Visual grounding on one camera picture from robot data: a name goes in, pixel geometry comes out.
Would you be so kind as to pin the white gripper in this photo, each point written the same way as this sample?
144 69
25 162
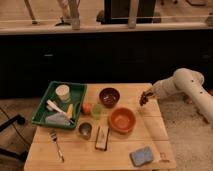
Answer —
150 93

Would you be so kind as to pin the dark purple grape bunch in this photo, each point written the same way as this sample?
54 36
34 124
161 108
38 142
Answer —
144 99

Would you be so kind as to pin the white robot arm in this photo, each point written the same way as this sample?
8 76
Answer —
186 81

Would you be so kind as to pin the orange bowl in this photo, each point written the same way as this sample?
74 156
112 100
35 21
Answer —
122 120

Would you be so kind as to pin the purple bowl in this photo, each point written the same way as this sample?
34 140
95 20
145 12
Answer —
109 97

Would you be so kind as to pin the small green cup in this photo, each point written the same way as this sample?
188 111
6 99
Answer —
96 111

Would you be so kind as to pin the brown white eraser block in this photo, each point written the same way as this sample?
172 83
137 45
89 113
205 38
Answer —
102 138

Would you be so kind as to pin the blue sponge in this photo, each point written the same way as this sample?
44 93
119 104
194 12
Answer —
141 156

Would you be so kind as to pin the orange fruit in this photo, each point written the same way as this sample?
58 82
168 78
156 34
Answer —
86 108

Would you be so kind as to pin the green plastic tray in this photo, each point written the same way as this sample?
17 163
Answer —
77 94

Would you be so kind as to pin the small metal cup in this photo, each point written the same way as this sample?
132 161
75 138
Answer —
85 130

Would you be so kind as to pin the white cup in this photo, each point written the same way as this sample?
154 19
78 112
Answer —
63 92

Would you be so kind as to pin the grey cloth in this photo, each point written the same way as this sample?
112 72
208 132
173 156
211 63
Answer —
58 119

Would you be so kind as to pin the silver fork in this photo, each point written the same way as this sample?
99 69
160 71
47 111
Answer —
53 136

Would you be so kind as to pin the white handled brush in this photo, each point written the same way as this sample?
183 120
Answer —
55 107

